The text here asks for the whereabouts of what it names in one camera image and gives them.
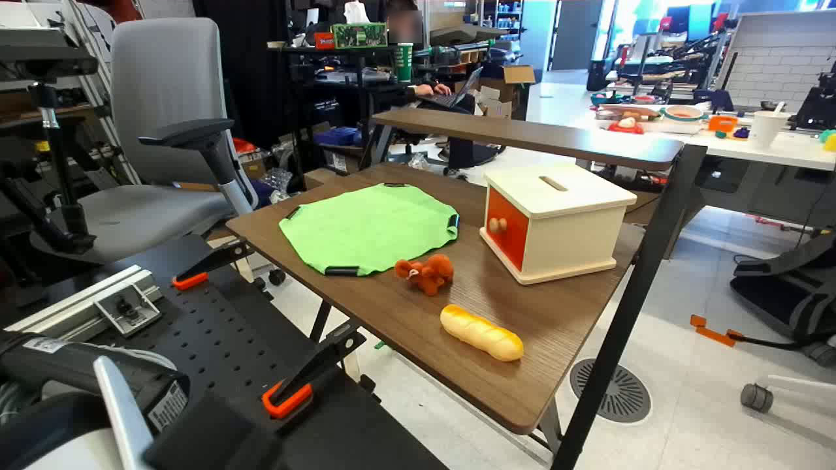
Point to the red drawer front with knob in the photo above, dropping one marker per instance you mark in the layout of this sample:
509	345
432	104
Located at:
509	229

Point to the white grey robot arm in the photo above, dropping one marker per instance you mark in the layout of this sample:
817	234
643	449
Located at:
150	405

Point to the light wooden drawer box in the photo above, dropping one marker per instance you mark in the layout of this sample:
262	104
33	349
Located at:
574	221

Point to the orange plush toy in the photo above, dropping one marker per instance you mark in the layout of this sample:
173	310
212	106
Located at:
429	276

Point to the green cloth mat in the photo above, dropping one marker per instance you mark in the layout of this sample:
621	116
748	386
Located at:
373	229

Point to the dark wood upper shelf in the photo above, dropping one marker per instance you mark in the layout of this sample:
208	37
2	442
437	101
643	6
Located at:
554	139

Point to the yellow plush bread toy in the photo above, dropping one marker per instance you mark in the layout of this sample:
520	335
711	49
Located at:
481	334

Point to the black orange clamp front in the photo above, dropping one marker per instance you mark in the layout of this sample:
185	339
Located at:
292	396

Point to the black orange clamp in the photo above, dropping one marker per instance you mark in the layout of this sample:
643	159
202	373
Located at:
200	272
292	396

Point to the black orange clamp rear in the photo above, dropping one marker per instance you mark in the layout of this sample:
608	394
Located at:
200	272

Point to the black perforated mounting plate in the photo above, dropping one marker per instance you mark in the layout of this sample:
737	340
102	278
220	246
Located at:
230	344

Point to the round floor vent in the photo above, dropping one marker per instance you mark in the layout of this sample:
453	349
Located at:
625	400

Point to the orange floor tape marker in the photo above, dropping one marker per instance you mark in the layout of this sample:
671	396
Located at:
703	331

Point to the grey office chair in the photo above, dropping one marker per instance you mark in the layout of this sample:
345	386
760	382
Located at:
170	116

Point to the aluminium extrusion rail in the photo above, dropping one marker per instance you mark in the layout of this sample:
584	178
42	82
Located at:
127	301

